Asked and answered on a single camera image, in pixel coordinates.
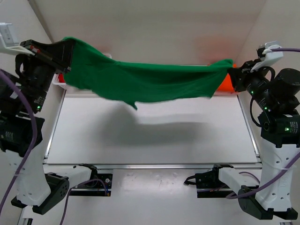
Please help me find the green t shirt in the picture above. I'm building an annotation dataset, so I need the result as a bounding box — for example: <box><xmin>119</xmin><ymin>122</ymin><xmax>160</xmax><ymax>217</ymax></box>
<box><xmin>64</xmin><ymin>37</ymin><xmax>233</xmax><ymax>109</ymax></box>

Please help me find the aluminium rail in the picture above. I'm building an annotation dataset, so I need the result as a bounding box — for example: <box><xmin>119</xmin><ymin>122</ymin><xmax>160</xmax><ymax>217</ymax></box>
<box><xmin>43</xmin><ymin>162</ymin><xmax>262</xmax><ymax>170</ymax></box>

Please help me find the red t shirt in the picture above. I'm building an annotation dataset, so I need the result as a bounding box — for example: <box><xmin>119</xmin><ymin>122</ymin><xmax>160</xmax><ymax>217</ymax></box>
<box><xmin>58</xmin><ymin>73</ymin><xmax>66</xmax><ymax>83</ymax></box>

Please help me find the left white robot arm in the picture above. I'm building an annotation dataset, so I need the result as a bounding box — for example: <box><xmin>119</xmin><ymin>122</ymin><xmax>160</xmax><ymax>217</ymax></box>
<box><xmin>0</xmin><ymin>39</ymin><xmax>98</xmax><ymax>215</ymax></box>

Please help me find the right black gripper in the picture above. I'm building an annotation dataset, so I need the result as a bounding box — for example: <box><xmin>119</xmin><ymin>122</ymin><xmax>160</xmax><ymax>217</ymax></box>
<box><xmin>226</xmin><ymin>57</ymin><xmax>273</xmax><ymax>106</ymax></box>

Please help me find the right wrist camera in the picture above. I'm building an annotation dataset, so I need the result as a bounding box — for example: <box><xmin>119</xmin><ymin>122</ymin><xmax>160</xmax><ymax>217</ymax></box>
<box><xmin>250</xmin><ymin>41</ymin><xmax>284</xmax><ymax>72</ymax></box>

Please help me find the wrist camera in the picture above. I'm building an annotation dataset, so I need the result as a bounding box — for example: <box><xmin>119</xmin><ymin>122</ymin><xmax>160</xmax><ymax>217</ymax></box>
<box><xmin>250</xmin><ymin>41</ymin><xmax>284</xmax><ymax>72</ymax></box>
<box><xmin>0</xmin><ymin>22</ymin><xmax>34</xmax><ymax>56</ymax></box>

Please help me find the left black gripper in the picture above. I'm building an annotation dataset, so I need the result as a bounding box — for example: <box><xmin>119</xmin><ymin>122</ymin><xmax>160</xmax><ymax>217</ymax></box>
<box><xmin>25</xmin><ymin>23</ymin><xmax>82</xmax><ymax>97</ymax></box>

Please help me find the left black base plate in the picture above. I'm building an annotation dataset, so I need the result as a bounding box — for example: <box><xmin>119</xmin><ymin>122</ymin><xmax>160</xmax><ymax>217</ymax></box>
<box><xmin>70</xmin><ymin>172</ymin><xmax>113</xmax><ymax>197</ymax></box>

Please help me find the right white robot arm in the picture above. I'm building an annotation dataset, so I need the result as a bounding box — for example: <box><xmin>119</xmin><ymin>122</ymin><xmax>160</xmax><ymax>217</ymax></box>
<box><xmin>210</xmin><ymin>61</ymin><xmax>300</xmax><ymax>220</ymax></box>

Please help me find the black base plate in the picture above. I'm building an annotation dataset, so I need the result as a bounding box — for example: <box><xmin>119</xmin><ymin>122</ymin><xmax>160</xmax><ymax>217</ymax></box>
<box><xmin>70</xmin><ymin>172</ymin><xmax>113</xmax><ymax>197</ymax></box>
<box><xmin>183</xmin><ymin>171</ymin><xmax>232</xmax><ymax>198</ymax></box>

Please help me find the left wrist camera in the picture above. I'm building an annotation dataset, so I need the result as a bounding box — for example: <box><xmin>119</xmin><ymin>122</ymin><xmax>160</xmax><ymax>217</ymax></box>
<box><xmin>0</xmin><ymin>22</ymin><xmax>34</xmax><ymax>56</ymax></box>

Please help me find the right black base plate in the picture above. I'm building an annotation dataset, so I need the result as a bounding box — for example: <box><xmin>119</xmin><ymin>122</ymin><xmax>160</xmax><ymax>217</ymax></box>
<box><xmin>183</xmin><ymin>171</ymin><xmax>232</xmax><ymax>198</ymax></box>

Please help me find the white plastic basket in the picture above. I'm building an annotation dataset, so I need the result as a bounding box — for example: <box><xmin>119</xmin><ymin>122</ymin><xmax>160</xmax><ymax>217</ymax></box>
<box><xmin>52</xmin><ymin>74</ymin><xmax>92</xmax><ymax>94</ymax></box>

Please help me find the orange folded t shirt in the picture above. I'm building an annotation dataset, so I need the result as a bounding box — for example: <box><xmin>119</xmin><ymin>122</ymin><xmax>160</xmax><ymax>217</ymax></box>
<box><xmin>216</xmin><ymin>74</ymin><xmax>235</xmax><ymax>92</ymax></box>

